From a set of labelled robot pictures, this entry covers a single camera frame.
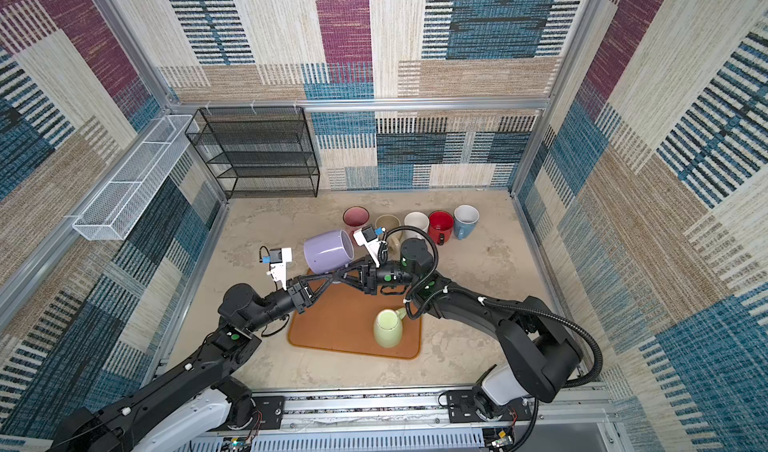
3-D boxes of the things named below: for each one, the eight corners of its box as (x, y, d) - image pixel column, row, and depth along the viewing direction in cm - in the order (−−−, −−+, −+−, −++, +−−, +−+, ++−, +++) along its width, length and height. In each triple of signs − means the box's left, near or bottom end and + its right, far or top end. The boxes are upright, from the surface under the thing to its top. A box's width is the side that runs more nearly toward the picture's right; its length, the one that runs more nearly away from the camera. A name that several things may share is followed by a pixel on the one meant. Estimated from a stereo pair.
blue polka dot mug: (454, 244, 105) (458, 229, 98) (449, 220, 112) (453, 204, 105) (477, 244, 105) (483, 229, 98) (472, 220, 112) (477, 204, 105)
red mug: (427, 247, 106) (430, 231, 99) (425, 227, 111) (428, 210, 104) (452, 247, 106) (456, 231, 98) (448, 227, 111) (452, 210, 104)
